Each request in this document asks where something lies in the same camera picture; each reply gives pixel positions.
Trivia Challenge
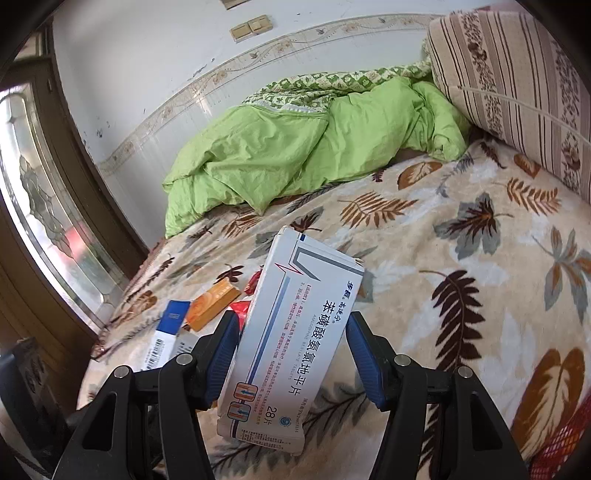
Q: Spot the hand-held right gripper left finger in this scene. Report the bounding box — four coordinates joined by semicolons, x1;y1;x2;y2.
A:
52;310;242;480

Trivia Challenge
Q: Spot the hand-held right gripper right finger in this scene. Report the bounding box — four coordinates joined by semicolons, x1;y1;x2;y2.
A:
345;311;533;480

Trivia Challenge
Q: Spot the orange box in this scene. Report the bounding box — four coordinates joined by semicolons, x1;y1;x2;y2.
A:
189;281;241;332

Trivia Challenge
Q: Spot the blue and white box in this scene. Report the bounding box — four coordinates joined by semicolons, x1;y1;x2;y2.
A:
141;300;199;372

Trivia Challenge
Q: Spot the white medicine box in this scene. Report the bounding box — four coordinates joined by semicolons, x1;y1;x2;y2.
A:
217;226;365;457

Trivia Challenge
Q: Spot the red plastic basket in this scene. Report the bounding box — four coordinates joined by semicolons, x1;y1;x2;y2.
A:
531;415;587;480

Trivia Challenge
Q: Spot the red packet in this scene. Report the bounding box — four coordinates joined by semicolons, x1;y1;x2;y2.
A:
228;300;252;326

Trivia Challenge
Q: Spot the leaf printed blanket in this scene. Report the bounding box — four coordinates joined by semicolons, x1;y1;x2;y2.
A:
76;138;591;480

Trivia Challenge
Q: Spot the dark patterned object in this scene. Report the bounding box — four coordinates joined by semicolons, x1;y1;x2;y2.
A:
0;337;51;476

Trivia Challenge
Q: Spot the green quilt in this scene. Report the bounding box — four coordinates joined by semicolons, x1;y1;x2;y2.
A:
161;60;472;238

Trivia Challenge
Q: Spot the wooden door with glass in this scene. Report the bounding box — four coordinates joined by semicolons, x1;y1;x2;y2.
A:
0;23;151;416

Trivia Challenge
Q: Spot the striped beige pillow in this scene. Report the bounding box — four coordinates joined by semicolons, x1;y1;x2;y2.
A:
422;7;591;206

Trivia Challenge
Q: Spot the beige wall switch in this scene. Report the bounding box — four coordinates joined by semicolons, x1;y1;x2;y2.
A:
229;15;273;43

